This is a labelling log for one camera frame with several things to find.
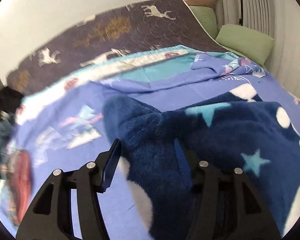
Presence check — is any navy fleece star-pattern garment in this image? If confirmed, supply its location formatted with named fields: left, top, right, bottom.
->
left=103, top=83, right=300, bottom=239

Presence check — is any folded pink clothes stack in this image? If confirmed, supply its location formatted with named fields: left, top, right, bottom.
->
left=6, top=150, right=32, bottom=227

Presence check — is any black clothing pile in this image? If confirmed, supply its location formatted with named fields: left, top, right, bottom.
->
left=0, top=87, right=24, bottom=114

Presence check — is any periwinkle printed bed sheet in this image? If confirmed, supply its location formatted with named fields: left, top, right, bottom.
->
left=0, top=46, right=300, bottom=239

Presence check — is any green pillow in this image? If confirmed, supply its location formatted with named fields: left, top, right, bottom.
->
left=216, top=24, right=274, bottom=65
left=190, top=6, right=218, bottom=39

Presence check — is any dark purple deer-print mattress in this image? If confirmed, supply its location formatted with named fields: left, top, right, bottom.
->
left=7, top=0, right=226, bottom=95

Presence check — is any white curtain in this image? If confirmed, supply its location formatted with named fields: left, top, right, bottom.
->
left=216, top=0, right=300, bottom=100

